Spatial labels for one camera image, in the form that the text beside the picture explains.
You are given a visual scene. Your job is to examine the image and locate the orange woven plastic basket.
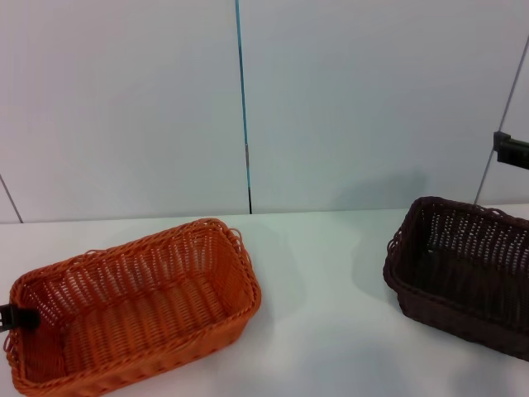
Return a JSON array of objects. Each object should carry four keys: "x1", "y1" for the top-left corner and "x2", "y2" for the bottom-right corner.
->
[{"x1": 2, "y1": 218, "x2": 263, "y2": 397}]

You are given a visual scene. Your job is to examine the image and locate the dark brown woven plastic basket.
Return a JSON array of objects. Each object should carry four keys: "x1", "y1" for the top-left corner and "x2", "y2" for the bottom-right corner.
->
[{"x1": 382, "y1": 196, "x2": 529, "y2": 363}]

